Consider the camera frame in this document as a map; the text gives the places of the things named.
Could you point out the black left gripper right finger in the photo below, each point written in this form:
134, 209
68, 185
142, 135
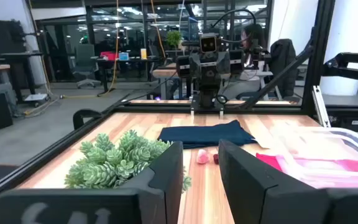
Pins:
250, 186

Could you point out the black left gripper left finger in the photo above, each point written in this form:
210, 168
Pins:
154, 186

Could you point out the dark red raspberry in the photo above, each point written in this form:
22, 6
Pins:
216, 158

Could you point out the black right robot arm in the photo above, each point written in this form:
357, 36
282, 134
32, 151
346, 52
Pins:
210, 91

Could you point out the clear plastic tupperware container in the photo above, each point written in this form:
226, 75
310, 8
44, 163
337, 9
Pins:
337, 155

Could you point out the red cloth mat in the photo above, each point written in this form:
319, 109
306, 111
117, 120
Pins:
266, 160

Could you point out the background green potted plant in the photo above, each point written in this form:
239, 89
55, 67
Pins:
173, 39

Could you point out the white paper card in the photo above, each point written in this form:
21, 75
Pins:
267, 141

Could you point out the green succulent plant in pot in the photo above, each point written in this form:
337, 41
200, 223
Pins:
110, 161

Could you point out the person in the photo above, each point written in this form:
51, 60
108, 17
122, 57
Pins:
253, 40

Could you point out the navy blue folded cloth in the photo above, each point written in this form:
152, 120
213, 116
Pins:
207, 133

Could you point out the chair with dark jacket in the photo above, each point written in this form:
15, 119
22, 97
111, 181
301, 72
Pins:
283, 62

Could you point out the black office desk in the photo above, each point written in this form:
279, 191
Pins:
126, 60

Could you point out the grey office chair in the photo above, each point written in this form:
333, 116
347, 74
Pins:
84, 62

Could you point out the white pillar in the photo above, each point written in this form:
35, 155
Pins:
350, 37

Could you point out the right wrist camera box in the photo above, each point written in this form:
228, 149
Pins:
208, 43

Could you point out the black aluminium table frame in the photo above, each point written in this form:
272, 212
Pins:
154, 109

